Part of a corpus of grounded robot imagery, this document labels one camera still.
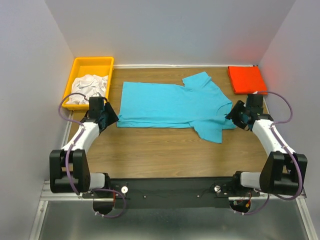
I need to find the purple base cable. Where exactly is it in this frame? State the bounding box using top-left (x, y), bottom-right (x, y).
top-left (233, 192), bottom-right (271, 216)
top-left (92, 188), bottom-right (127, 219)

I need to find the cyan blue t-shirt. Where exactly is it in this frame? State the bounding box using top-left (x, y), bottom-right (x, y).
top-left (117, 72), bottom-right (236, 144)

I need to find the yellow plastic bin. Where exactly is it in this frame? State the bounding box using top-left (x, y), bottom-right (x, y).
top-left (62, 56), bottom-right (114, 99)

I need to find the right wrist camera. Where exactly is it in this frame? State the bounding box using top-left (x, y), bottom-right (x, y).
top-left (245, 94), bottom-right (264, 114)

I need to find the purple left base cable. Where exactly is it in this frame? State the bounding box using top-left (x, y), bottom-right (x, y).
top-left (92, 188), bottom-right (127, 219)

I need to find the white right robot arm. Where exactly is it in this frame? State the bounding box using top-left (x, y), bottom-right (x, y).
top-left (225, 94), bottom-right (308, 200)

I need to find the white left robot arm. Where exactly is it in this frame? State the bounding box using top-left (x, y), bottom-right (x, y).
top-left (49, 96), bottom-right (119, 198)

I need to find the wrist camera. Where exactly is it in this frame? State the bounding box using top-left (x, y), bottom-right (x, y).
top-left (245, 94), bottom-right (264, 114)
top-left (91, 92), bottom-right (102, 97)

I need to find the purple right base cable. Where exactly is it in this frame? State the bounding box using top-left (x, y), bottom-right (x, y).
top-left (233, 192), bottom-right (271, 216)

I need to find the crumpled white t-shirt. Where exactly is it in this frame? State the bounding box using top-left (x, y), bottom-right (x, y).
top-left (66, 74), bottom-right (109, 105)

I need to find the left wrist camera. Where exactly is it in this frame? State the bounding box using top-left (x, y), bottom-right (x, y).
top-left (91, 92), bottom-right (102, 97)

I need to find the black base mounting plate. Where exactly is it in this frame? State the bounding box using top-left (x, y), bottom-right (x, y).
top-left (82, 176), bottom-right (259, 209)

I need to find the aluminium extrusion rail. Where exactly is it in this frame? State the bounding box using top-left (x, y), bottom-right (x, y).
top-left (40, 176), bottom-right (299, 201)

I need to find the folded orange t-shirt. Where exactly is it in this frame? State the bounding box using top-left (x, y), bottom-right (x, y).
top-left (227, 66), bottom-right (268, 95)

